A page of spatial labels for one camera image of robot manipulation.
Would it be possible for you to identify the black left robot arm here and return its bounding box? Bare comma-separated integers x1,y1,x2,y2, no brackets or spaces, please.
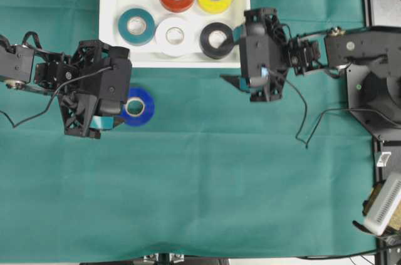
1,31,132,139

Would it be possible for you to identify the black tape roll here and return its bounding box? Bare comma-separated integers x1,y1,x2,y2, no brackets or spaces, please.
199,22,234,60

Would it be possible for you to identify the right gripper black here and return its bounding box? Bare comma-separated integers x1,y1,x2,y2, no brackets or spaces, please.
219,8,321,102

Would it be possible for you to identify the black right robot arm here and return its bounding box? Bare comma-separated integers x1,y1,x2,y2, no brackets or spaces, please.
223,8,400,142

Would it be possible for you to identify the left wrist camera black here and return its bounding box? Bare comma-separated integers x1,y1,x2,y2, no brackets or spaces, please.
80,57,132,116

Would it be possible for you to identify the white tape roll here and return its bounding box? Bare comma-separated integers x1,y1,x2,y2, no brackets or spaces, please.
155,16,201,58

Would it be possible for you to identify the white plastic case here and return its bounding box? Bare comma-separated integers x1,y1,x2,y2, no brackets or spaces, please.
98,0,251,68

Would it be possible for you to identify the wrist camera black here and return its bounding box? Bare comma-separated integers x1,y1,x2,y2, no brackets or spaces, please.
80,57,132,116
239,22,279,88

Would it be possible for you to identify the blue tape roll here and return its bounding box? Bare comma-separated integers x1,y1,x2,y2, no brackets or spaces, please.
118,86,155,127

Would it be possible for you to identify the black cable right side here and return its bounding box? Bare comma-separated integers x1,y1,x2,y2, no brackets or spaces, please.
266,67,401,150

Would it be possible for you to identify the white perforated box device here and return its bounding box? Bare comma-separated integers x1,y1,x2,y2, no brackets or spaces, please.
363,172,400,236

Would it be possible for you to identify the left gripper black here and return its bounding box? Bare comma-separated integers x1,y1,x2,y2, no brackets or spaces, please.
34,39,132,139

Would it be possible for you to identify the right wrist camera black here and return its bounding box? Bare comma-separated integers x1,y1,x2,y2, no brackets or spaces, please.
239,22,279,88

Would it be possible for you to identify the black stand base bottom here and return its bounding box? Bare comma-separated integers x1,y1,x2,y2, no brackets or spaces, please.
81,252,230,265

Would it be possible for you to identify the teal tape roll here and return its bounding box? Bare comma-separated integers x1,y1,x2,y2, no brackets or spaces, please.
118,8,155,46

